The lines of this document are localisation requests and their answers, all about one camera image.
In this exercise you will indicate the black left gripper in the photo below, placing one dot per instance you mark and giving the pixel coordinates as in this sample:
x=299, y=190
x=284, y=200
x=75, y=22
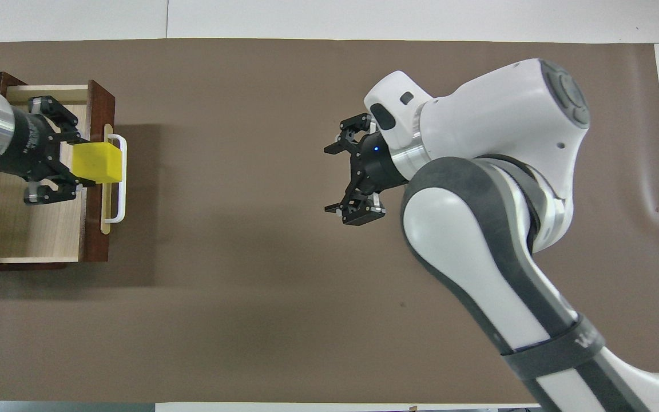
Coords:
x=32, y=149

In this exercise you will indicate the yellow block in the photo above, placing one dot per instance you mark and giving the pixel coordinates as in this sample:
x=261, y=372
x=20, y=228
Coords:
x=98, y=163

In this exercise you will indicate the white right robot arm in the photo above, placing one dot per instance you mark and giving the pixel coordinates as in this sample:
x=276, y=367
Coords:
x=495, y=114

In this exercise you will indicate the brown paper table mat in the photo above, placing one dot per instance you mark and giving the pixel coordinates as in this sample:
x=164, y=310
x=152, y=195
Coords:
x=249, y=286

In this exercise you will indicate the wooden drawer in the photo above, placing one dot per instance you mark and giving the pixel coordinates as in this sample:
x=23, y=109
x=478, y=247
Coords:
x=32, y=229

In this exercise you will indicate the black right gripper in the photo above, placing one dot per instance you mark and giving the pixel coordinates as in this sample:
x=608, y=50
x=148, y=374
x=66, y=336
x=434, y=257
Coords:
x=372, y=166

